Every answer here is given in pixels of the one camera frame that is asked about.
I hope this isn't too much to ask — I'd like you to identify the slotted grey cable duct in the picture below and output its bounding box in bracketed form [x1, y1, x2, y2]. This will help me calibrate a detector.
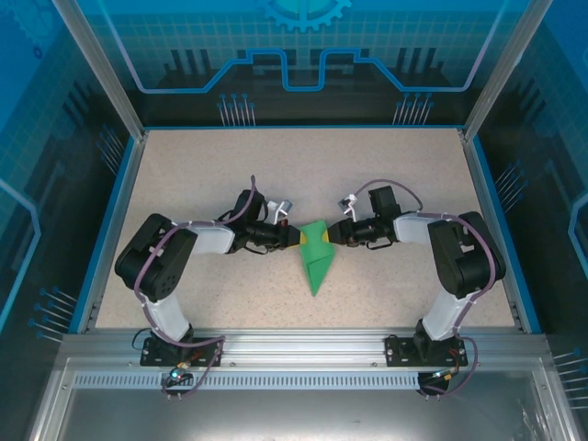
[72, 372, 463, 391]

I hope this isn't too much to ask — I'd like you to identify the aluminium front frame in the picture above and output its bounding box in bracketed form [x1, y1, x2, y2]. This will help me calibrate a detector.
[25, 356, 573, 441]

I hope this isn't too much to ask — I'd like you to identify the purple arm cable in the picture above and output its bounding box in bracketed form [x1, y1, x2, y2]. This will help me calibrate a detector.
[351, 178, 497, 399]
[135, 175, 257, 401]

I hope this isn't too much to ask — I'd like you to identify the green paper sheet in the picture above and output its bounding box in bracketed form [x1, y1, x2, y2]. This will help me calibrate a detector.
[298, 220, 338, 298]

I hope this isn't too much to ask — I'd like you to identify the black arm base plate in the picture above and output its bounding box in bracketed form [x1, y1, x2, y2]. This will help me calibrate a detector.
[140, 336, 225, 368]
[384, 334, 469, 368]

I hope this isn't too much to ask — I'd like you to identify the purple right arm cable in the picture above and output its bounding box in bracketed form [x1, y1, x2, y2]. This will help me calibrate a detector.
[351, 178, 497, 399]

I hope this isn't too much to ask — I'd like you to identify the blue printed gear panel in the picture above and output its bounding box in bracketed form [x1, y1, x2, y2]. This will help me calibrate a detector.
[75, 0, 529, 128]

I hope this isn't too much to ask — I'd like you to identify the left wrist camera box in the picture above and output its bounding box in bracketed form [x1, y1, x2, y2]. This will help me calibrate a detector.
[267, 198, 294, 225]

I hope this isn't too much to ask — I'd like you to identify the blue table edge strip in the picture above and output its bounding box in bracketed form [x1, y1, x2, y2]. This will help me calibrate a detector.
[468, 136, 544, 335]
[67, 135, 143, 335]

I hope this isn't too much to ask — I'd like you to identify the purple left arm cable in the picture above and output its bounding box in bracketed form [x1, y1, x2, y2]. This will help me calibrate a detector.
[135, 175, 257, 401]

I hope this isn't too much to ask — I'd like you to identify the grey metal sheet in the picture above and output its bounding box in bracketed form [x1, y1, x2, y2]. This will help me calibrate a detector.
[54, 390, 552, 441]

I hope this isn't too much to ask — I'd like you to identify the aluminium mounting rail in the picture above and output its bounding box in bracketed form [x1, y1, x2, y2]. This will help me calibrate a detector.
[62, 328, 550, 368]

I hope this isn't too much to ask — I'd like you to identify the blue printed side panel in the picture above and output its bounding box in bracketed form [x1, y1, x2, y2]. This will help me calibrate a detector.
[0, 0, 139, 441]
[477, 0, 588, 441]

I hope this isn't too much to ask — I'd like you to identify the aluminium frame post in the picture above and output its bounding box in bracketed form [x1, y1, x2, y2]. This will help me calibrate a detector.
[49, 0, 151, 142]
[460, 0, 553, 144]

